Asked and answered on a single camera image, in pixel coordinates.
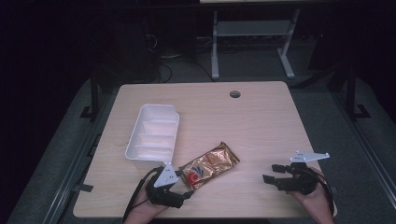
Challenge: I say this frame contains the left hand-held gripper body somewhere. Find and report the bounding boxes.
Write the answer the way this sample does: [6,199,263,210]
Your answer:
[145,162,185,209]

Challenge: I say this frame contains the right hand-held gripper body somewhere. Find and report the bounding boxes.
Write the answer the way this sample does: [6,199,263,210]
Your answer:
[275,150,331,197]

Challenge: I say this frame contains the golden foil snack packet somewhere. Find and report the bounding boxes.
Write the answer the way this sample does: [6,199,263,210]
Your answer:
[179,141,241,191]

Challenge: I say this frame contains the white plastic bin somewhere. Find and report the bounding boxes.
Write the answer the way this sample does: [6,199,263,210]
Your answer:
[124,103,180,165]

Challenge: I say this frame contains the person's right hand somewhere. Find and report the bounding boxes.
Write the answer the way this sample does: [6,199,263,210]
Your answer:
[288,167,338,217]

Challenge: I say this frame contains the person's left hand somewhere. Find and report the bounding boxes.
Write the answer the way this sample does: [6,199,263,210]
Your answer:
[129,184,170,219]

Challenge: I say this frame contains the black table edge clip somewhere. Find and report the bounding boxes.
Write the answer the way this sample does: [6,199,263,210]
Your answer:
[74,183,94,193]

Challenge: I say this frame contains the black metal stand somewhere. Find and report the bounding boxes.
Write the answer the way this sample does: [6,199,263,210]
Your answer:
[345,62,372,121]
[79,69,101,122]

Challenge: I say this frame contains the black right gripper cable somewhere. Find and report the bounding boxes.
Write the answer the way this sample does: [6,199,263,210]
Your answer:
[309,167,336,217]

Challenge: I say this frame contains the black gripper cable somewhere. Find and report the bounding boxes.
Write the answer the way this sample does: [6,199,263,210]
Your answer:
[309,167,336,217]
[121,166,164,222]

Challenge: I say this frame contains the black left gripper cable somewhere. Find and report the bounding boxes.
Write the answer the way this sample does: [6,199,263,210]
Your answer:
[121,166,164,222]

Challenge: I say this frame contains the black floor cables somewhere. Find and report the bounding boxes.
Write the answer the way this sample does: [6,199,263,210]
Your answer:
[145,33,216,84]

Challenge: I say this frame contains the white metal desk frame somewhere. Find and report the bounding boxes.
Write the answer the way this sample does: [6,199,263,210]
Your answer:
[210,8,302,80]

